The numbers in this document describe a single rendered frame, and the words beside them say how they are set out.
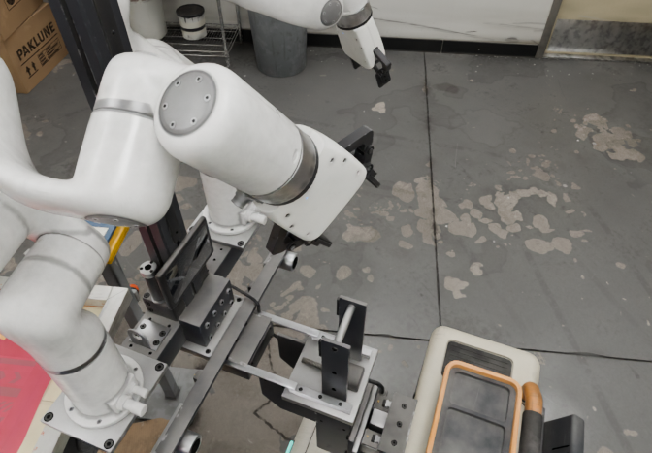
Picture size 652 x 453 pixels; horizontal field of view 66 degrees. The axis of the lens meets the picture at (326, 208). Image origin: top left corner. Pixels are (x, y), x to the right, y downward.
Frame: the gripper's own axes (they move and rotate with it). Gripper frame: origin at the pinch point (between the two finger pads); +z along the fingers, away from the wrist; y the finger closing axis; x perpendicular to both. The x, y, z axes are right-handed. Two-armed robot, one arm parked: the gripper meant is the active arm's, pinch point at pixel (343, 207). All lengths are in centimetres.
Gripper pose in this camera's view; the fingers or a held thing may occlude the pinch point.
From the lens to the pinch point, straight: 59.8
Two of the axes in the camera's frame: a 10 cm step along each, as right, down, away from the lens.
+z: 4.1, 2.5, 8.8
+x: -6.6, -5.8, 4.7
